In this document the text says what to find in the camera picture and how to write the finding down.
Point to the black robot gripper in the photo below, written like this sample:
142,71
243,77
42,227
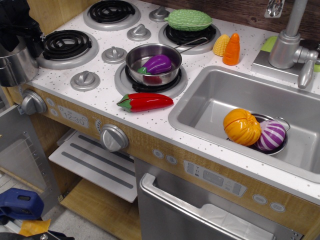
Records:
15,21

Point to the tall steel pot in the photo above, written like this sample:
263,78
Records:
18,66

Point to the front left black burner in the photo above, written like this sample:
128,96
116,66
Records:
67,49

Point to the black burner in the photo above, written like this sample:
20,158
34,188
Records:
189,42
67,49
111,15
125,84

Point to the left silver oven dial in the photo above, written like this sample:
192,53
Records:
32,103

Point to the silver oven dial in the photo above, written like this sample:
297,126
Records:
112,138
32,103

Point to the silver stovetop knob front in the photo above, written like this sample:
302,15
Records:
85,81

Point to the silver stovetop knob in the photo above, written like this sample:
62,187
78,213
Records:
139,33
85,81
159,14
114,55

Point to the back left black burner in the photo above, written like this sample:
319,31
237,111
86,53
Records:
111,15

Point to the silver stovetop knob lower middle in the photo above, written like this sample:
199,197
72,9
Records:
114,55

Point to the silver stovetop knob upper middle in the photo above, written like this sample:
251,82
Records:
139,33

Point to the front right black burner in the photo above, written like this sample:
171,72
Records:
125,84

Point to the open grey oven door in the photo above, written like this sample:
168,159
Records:
23,163

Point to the silver stovetop knob back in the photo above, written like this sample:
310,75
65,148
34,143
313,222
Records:
159,14

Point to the red toy chili pepper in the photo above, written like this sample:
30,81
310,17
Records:
139,102

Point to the white oven shelf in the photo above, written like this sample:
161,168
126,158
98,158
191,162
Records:
85,157

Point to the purple toy eggplant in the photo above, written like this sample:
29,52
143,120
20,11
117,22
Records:
157,64

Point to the right silver oven dial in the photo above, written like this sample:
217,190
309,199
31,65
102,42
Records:
112,138

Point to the green toy bitter gourd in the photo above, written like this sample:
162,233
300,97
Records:
188,20

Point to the back right black burner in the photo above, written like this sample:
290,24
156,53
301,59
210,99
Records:
189,42

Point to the blue clamp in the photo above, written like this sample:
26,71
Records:
20,204

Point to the grey toy sink basin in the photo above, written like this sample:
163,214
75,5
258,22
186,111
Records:
217,90

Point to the yellow toy corn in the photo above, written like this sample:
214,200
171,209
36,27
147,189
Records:
220,45

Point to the yellow cloth piece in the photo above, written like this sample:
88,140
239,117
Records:
33,227

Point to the orange toy carrot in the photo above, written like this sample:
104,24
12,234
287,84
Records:
231,55

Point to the silver dishwasher door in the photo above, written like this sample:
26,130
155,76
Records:
171,208

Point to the orange toy pumpkin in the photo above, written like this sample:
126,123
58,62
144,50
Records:
242,127

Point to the small steel bowl in sink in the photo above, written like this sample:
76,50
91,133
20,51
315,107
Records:
260,119

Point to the silver toy faucet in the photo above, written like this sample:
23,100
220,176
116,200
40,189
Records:
287,58

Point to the purple white toy onion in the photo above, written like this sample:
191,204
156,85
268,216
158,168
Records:
272,135

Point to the green sponge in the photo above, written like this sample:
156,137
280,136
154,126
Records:
310,44

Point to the steel saucepan with handle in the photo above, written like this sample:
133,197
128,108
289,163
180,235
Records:
139,55

